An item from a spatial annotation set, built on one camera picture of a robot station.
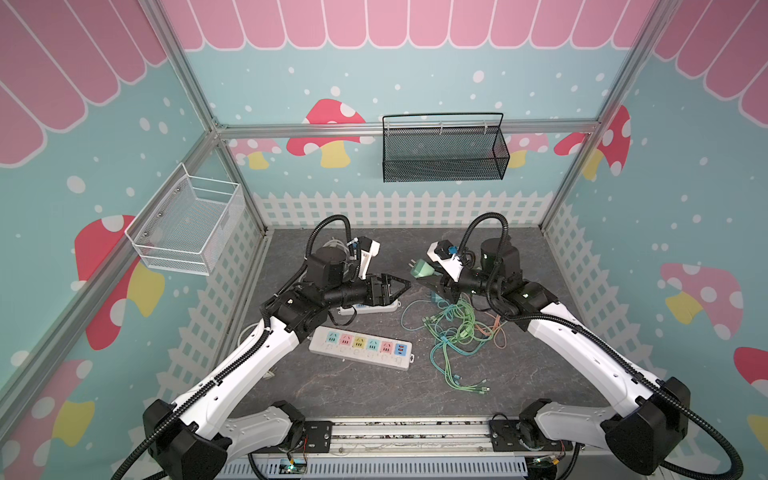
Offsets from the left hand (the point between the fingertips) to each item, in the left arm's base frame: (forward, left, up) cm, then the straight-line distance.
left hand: (399, 291), depth 68 cm
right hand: (+6, -6, +1) cm, 8 cm away
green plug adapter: (+5, -5, +3) cm, 7 cm away
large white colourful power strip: (-3, +11, -27) cm, 29 cm away
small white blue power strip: (+10, +10, -27) cm, 30 cm away
